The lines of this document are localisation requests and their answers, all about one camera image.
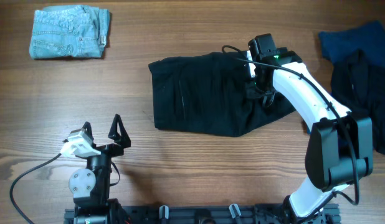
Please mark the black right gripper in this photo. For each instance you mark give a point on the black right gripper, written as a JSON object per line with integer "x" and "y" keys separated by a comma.
{"x": 251, "y": 93}

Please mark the dark blue garment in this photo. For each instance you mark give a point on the dark blue garment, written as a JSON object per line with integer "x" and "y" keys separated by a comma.
{"x": 370, "y": 38}

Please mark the black shorts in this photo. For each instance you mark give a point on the black shorts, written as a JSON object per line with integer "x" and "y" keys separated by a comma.
{"x": 207, "y": 94}

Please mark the black garment in pile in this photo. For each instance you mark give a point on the black garment in pile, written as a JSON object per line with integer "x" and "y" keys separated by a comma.
{"x": 360, "y": 85}

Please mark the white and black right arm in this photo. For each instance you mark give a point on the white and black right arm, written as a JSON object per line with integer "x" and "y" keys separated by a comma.
{"x": 340, "y": 147}

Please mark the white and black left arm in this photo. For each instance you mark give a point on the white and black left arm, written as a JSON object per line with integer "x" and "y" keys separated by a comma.
{"x": 90, "y": 186}

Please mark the folded light blue jeans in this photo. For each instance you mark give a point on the folded light blue jeans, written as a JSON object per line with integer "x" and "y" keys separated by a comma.
{"x": 78, "y": 31}

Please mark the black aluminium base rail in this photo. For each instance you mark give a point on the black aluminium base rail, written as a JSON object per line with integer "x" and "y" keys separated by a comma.
{"x": 259, "y": 214}

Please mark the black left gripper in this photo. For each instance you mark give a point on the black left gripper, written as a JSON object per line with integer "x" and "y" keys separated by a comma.
{"x": 123, "y": 140}

